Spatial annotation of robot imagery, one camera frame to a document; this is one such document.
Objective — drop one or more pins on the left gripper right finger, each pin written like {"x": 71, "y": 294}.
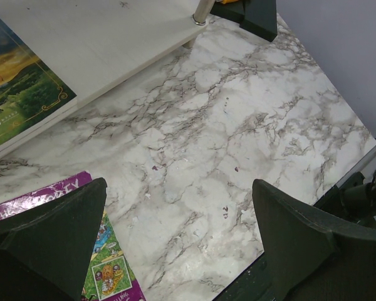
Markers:
{"x": 312, "y": 254}

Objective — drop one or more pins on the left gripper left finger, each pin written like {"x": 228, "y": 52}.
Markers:
{"x": 45, "y": 251}

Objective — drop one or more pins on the Animal Farm book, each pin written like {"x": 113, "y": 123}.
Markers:
{"x": 29, "y": 90}

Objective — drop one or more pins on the purple green treehouse book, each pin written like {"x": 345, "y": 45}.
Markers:
{"x": 109, "y": 276}

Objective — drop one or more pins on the white two-tier shelf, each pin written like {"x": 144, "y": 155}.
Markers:
{"x": 93, "y": 46}

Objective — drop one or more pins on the small black mat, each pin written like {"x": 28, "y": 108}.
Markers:
{"x": 260, "y": 18}

